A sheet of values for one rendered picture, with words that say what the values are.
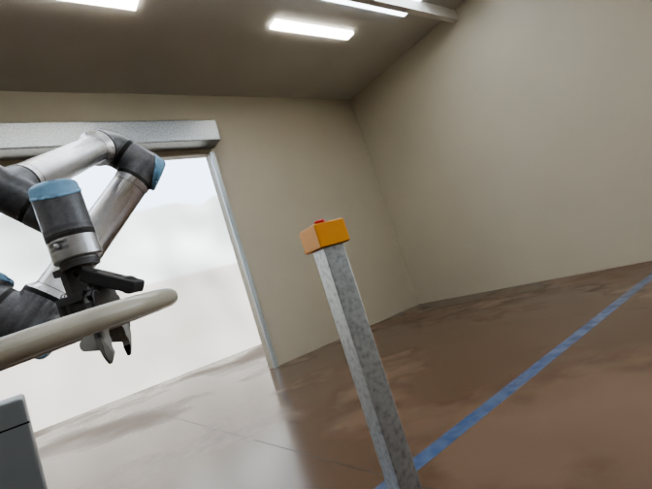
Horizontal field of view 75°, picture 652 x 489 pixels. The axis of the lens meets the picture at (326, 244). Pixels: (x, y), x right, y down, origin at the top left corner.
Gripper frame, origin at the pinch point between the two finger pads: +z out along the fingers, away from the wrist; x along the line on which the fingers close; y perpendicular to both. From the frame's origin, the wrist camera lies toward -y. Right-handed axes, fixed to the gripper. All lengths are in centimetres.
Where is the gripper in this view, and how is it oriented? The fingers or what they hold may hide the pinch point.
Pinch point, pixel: (121, 351)
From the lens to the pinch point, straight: 95.6
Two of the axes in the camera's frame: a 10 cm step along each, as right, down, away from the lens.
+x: -1.4, 0.2, -9.9
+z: 3.5, 9.4, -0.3
